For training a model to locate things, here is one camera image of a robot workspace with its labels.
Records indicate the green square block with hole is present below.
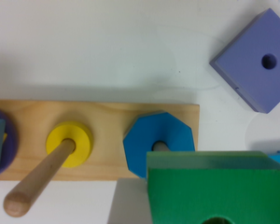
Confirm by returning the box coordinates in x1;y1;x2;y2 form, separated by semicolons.
147;151;280;224

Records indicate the blue octagon block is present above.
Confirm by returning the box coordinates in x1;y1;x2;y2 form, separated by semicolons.
123;112;195;178

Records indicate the large purple square block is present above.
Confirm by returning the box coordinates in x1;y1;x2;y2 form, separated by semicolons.
210;8;280;113

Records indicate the purple round disc block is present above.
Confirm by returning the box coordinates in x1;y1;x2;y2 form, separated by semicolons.
0;110;19;174

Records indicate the yellow block under blue square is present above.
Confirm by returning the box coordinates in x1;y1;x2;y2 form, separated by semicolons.
3;133;7;144

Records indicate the wooden peg base board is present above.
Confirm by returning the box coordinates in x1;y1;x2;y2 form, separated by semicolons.
0;100;200;181

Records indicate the front wooden peg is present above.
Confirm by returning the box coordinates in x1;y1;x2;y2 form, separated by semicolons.
152;141;169;151

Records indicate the wooden peg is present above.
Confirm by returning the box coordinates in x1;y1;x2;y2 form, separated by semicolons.
152;141;169;151
4;139;76;217

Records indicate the middle wooden peg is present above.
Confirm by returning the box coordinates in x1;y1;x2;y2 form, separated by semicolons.
4;139;76;217

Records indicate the yellow round ring block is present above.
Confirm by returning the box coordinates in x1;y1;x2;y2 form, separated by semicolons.
46;121;93;168

